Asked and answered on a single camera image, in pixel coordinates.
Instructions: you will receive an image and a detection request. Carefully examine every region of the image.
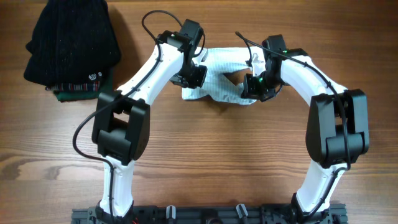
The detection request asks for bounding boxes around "light blue striped cloth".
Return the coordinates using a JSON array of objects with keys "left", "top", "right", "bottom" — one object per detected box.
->
[{"left": 182, "top": 47, "right": 265, "bottom": 105}]

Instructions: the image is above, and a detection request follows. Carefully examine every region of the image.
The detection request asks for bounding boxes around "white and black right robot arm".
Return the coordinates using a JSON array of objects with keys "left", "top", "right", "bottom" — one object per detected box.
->
[{"left": 241, "top": 35, "right": 369, "bottom": 223}]

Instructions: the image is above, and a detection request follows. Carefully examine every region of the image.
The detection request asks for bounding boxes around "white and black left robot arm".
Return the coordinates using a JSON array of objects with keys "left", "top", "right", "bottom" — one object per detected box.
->
[{"left": 92, "top": 19, "right": 207, "bottom": 223}]

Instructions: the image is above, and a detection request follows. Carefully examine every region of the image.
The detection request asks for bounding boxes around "striped folded garment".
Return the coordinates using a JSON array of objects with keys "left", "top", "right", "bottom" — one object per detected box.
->
[{"left": 45, "top": 82, "right": 100, "bottom": 92}]

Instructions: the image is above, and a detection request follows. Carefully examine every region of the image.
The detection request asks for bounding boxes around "black knitted garment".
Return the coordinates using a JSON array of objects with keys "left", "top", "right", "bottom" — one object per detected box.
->
[{"left": 24, "top": 0, "right": 121, "bottom": 86}]

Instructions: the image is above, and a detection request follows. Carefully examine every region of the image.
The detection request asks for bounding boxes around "dark green folded garment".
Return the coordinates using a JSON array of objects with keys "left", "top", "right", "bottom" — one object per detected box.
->
[{"left": 54, "top": 68, "right": 113, "bottom": 102}]

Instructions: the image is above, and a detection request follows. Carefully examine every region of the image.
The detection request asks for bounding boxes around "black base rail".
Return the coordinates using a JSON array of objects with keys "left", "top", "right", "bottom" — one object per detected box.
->
[{"left": 71, "top": 204, "right": 348, "bottom": 224}]

